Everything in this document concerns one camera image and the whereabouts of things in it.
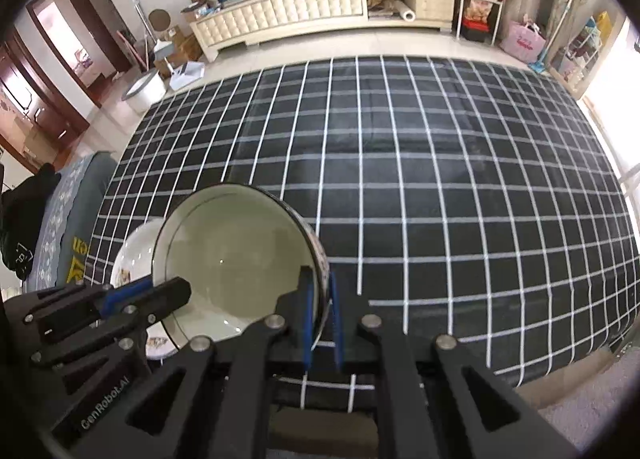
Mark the brown wooden door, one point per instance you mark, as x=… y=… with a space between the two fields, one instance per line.
x=25 y=104

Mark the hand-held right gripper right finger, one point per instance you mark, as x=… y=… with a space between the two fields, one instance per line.
x=336 y=329

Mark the cream tufted tv cabinet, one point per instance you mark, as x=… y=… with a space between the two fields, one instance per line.
x=280 y=9

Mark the white pole stand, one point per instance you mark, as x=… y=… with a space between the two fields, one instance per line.
x=142 y=24

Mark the pink bag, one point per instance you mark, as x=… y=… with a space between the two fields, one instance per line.
x=522 y=44

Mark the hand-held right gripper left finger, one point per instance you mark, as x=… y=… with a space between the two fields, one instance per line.
x=307 y=324

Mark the cardboard box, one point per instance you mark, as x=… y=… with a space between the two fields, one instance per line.
x=185 y=44

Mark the white plate bird print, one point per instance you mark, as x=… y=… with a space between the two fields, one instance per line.
x=135 y=249

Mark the grey blue cushioned chair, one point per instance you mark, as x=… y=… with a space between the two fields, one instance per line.
x=75 y=209

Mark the black cloth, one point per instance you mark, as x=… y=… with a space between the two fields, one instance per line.
x=25 y=209

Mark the white paper roll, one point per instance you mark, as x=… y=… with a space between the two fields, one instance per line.
x=406 y=11

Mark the brown wooden doorway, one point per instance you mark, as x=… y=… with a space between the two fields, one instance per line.
x=37 y=14

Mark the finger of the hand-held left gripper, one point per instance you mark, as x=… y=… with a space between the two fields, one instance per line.
x=125 y=296
x=165 y=295

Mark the white bucket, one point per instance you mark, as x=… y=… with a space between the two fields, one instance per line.
x=142 y=91

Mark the patterned rim bowl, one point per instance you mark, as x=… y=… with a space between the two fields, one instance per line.
x=235 y=259

